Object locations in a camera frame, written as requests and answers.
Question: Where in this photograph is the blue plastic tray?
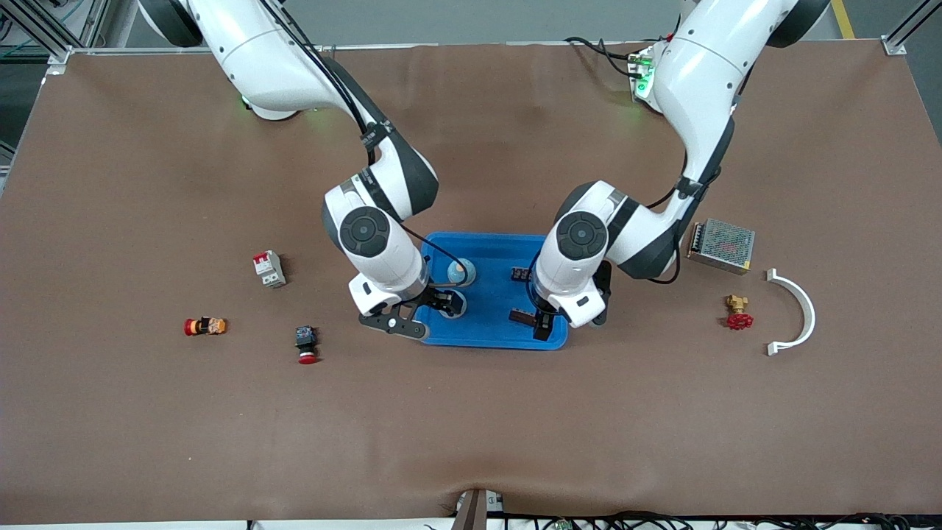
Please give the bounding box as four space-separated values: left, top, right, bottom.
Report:
414 232 569 351

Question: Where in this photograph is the red mushroom emergency stop button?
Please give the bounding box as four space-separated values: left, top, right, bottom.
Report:
294 325 319 366

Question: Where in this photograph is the white red circuit breaker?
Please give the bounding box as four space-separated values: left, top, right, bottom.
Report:
252 250 287 289

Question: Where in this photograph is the brown table cover mat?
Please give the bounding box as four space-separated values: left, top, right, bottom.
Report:
0 38 942 525

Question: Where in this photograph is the brass valve red handwheel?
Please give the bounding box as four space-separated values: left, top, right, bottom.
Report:
723 294 754 331

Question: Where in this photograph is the metal mesh power supply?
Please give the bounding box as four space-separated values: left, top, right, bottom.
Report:
687 218 757 275

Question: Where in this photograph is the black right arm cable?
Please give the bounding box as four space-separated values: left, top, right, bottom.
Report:
254 0 475 292

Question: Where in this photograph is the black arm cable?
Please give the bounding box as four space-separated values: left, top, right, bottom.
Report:
254 0 475 292
644 66 744 286

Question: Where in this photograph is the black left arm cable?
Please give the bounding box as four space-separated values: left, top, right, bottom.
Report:
644 66 744 286

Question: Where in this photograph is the grey stand post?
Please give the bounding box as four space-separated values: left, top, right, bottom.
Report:
450 489 507 530

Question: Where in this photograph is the white curved plastic bracket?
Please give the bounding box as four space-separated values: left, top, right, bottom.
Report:
765 268 817 357

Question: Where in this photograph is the black base power cable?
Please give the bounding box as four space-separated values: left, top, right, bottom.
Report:
563 35 642 79

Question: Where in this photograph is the aluminium frame profile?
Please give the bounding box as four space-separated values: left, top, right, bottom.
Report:
882 0 942 57
0 0 122 76

